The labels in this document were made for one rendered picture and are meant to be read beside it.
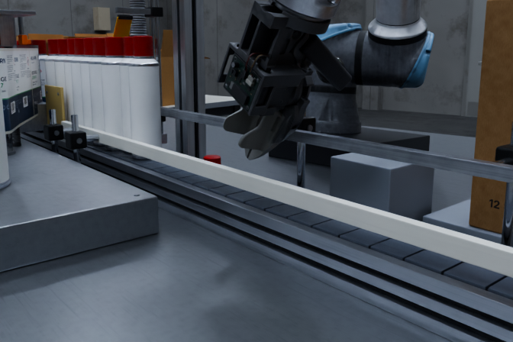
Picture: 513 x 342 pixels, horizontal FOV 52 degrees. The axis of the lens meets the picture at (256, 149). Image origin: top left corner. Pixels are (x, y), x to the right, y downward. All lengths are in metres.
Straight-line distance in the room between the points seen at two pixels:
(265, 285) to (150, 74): 0.46
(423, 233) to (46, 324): 0.33
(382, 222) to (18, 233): 0.38
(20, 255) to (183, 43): 0.55
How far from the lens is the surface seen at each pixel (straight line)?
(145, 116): 0.89
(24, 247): 0.63
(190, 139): 1.05
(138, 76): 0.89
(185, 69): 1.04
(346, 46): 1.13
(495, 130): 0.67
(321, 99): 1.13
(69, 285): 0.58
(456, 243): 0.46
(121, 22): 1.01
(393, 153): 0.57
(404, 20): 1.08
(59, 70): 1.23
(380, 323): 0.49
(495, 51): 0.66
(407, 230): 0.49
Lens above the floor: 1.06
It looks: 11 degrees down
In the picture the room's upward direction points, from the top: straight up
